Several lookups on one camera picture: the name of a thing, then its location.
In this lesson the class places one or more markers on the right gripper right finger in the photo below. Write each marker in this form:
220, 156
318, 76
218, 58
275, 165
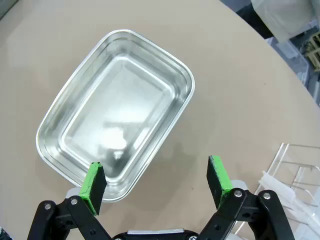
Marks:
217, 180

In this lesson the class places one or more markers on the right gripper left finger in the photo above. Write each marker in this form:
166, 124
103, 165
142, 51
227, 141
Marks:
95, 190

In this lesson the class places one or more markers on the clear plastic lid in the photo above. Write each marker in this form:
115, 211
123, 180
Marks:
277, 187
307, 155

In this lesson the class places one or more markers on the steel rectangular container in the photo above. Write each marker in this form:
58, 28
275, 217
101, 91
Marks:
112, 100

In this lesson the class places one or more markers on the bluish clear storage crate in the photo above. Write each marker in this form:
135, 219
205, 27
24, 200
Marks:
287, 57

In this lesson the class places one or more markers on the beige wooden rack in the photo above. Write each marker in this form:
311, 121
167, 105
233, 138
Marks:
313, 50

